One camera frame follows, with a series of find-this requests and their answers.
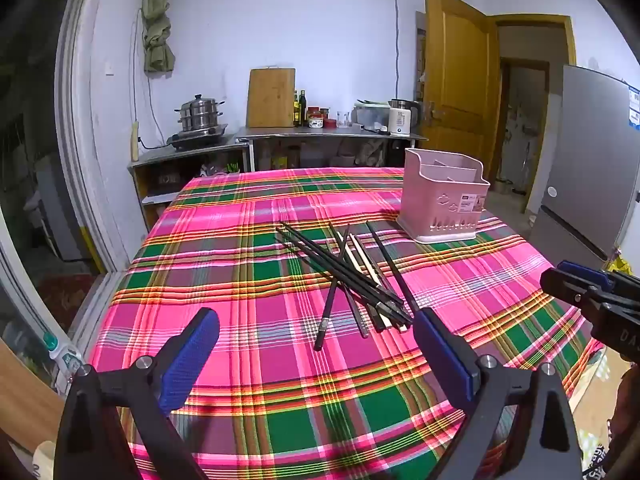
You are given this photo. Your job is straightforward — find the wooden door frame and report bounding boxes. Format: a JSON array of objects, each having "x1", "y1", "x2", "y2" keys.
[{"x1": 487, "y1": 14, "x2": 577, "y2": 196}]

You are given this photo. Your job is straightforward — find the pink plastic utensil holder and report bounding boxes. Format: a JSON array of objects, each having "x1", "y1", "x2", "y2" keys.
[{"x1": 396, "y1": 148, "x2": 492, "y2": 242}]

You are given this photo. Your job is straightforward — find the metal kitchen table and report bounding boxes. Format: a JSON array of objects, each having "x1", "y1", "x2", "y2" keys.
[{"x1": 235, "y1": 125, "x2": 429, "y2": 171}]

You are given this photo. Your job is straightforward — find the pile of black chopsticks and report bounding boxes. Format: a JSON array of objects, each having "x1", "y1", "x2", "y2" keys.
[{"x1": 275, "y1": 220, "x2": 423, "y2": 352}]

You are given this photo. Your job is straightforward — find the clear plastic food container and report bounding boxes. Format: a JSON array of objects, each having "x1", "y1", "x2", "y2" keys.
[{"x1": 351, "y1": 101, "x2": 391, "y2": 129}]

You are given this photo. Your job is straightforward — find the low metal shelf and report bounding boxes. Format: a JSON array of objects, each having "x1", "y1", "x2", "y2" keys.
[{"x1": 127, "y1": 142, "x2": 249, "y2": 231}]

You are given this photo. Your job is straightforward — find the wooden cutting board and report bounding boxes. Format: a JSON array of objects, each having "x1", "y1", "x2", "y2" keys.
[{"x1": 247, "y1": 67, "x2": 296, "y2": 128}]

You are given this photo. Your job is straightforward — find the yellow plastic bag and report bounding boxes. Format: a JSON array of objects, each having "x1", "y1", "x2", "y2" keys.
[{"x1": 606, "y1": 255, "x2": 634, "y2": 277}]

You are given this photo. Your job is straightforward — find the light wooden chopstick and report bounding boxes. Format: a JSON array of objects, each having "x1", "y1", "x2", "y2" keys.
[
  {"x1": 348, "y1": 233, "x2": 407, "y2": 333},
  {"x1": 352, "y1": 234, "x2": 410, "y2": 332}
]

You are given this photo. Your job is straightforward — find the thin wall cable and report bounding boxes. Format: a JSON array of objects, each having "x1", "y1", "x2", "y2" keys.
[{"x1": 393, "y1": 0, "x2": 402, "y2": 98}]

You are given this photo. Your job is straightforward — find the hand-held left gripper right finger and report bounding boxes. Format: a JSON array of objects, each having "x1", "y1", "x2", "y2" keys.
[{"x1": 412, "y1": 307, "x2": 583, "y2": 480}]

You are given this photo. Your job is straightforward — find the green knotted curtain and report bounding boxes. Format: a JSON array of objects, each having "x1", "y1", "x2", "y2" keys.
[{"x1": 141, "y1": 0, "x2": 176, "y2": 74}]

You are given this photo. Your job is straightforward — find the black induction cooker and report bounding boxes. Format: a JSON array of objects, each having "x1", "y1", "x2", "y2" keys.
[{"x1": 166, "y1": 124, "x2": 229, "y2": 151}]

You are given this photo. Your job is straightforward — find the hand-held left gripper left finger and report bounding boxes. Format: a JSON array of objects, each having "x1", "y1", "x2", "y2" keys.
[{"x1": 52, "y1": 306, "x2": 221, "y2": 480}]

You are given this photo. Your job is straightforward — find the pink plaid tablecloth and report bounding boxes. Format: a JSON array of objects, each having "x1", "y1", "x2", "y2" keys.
[{"x1": 87, "y1": 166, "x2": 606, "y2": 480}]

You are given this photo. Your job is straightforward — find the steel steamer pot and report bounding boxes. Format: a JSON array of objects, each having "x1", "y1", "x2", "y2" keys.
[{"x1": 175, "y1": 93, "x2": 226, "y2": 133}]

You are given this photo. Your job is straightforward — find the yellow wooden door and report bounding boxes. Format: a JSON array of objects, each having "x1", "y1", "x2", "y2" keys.
[{"x1": 424, "y1": 0, "x2": 501, "y2": 181}]

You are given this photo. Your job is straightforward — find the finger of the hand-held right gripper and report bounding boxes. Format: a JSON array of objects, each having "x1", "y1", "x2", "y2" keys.
[
  {"x1": 556, "y1": 260, "x2": 640, "y2": 291},
  {"x1": 540, "y1": 270, "x2": 608, "y2": 308}
]

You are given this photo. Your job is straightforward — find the grey refrigerator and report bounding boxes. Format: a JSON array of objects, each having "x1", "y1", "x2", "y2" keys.
[{"x1": 527, "y1": 64, "x2": 640, "y2": 267}]

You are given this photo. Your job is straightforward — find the white electric kettle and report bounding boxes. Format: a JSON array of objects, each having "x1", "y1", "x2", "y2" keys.
[{"x1": 388, "y1": 98, "x2": 421, "y2": 136}]

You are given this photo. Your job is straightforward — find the green cap plastic bottle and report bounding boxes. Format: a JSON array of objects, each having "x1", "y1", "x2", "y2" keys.
[{"x1": 42, "y1": 332, "x2": 83, "y2": 392}]

